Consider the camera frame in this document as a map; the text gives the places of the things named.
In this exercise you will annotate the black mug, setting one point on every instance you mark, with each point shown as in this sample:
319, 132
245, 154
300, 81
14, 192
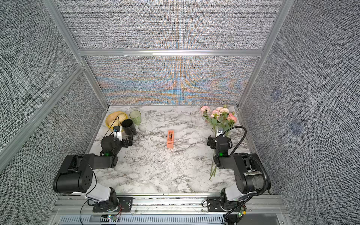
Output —
129, 127

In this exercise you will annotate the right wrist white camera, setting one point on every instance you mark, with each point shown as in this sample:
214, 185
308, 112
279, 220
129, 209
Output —
219, 131

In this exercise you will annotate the pink flower bouquet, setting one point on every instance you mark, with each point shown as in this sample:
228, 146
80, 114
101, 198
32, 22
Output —
220, 117

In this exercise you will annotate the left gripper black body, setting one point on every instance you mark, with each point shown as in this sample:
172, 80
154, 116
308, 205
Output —
127, 142

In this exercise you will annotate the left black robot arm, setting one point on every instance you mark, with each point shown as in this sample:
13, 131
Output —
77, 176

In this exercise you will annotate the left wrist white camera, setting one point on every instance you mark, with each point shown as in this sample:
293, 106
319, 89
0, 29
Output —
117, 133

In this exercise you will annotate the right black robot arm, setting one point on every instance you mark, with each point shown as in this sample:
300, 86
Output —
251, 178

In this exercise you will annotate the green glass cup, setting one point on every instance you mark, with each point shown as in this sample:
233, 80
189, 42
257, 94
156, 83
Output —
136, 117

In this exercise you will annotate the orange tape dispenser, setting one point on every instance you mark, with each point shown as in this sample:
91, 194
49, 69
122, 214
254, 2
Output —
170, 139

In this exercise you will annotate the aluminium front rail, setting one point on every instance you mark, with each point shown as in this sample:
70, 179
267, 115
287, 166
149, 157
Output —
170, 203

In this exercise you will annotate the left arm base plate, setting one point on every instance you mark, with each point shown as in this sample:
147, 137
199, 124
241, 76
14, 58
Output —
123, 204

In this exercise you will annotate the wrist white camera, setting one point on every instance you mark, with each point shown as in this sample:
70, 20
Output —
117, 133
219, 131

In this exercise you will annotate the yellow bowl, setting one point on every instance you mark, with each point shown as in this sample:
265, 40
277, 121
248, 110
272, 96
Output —
115, 119

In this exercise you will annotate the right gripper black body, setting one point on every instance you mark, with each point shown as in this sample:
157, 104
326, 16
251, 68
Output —
212, 141

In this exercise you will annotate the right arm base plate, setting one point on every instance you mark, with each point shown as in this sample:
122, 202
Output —
220, 204

